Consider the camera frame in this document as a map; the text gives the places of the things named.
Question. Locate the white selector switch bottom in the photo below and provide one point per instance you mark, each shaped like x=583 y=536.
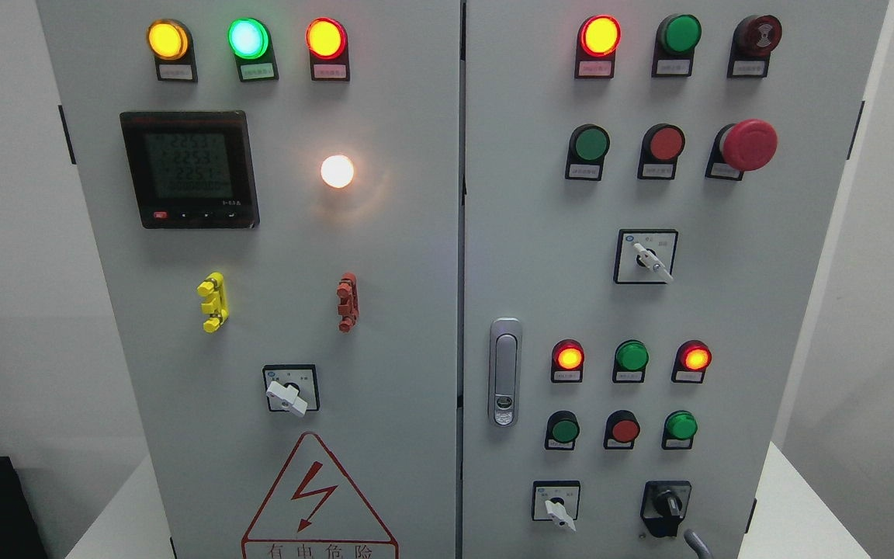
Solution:
x=556 y=502

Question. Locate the black digital power meter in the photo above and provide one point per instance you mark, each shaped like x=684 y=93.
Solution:
x=191 y=169

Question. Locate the green push button lower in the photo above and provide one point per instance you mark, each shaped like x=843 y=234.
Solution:
x=561 y=431

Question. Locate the grey electrical cabinet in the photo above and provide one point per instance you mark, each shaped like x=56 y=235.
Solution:
x=457 y=117

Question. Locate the red lightning warning sticker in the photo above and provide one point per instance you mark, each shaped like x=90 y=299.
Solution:
x=315 y=510

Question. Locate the white glowing lamp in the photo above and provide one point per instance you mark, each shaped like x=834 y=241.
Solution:
x=337 y=171

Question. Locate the red lit indicator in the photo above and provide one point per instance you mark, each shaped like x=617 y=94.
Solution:
x=597 y=42
x=567 y=362

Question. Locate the red indicator lower right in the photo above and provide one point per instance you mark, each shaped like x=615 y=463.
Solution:
x=691 y=362

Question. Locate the green indicator lower middle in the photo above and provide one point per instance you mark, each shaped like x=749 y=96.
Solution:
x=630 y=360

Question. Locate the green lit indicator light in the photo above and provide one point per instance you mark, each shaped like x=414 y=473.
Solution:
x=250 y=42

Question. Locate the white selector switch upper right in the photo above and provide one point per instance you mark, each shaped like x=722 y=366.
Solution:
x=645 y=256

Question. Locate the silver door lock handle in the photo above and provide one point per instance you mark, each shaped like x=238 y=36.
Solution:
x=505 y=348

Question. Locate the yellow indicator light top left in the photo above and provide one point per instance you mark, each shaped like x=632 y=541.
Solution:
x=172 y=46

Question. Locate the white selector switch left door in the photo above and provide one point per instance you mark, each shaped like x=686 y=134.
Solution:
x=292 y=388

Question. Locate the red emergency stop button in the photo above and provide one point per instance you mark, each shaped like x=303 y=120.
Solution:
x=741 y=147

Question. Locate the green indicator top right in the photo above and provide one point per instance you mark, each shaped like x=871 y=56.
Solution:
x=675 y=42

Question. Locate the black rotary knob switch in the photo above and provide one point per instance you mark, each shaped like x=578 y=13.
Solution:
x=663 y=507

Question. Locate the red lit indicator top right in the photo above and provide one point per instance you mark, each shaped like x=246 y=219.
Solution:
x=597 y=42

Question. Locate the dark red buzzer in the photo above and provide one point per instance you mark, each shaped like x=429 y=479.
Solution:
x=754 y=40

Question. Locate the white selector switch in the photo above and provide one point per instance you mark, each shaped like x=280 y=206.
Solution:
x=556 y=502
x=645 y=256

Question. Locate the yellow terminal connector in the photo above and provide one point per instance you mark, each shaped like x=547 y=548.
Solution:
x=213 y=292

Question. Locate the red lit indicator lower left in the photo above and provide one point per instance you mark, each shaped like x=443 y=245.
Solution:
x=567 y=362

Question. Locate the red push button lower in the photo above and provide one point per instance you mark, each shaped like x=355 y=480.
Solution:
x=621 y=431

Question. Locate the green push button upper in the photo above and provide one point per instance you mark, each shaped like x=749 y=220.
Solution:
x=587 y=148

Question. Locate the red terminal connector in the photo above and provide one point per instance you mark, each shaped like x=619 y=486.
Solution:
x=348 y=302

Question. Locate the red push button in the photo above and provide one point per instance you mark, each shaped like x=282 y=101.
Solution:
x=621 y=431
x=661 y=148

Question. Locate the green push button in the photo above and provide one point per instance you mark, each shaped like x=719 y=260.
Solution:
x=561 y=431
x=587 y=148

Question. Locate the green indicator bottom right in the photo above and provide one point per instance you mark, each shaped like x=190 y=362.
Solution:
x=679 y=431

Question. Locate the red push button upper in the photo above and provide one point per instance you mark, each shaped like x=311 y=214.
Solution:
x=661 y=148

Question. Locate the red-rimmed indicator light left door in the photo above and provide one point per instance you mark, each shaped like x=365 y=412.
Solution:
x=329 y=53

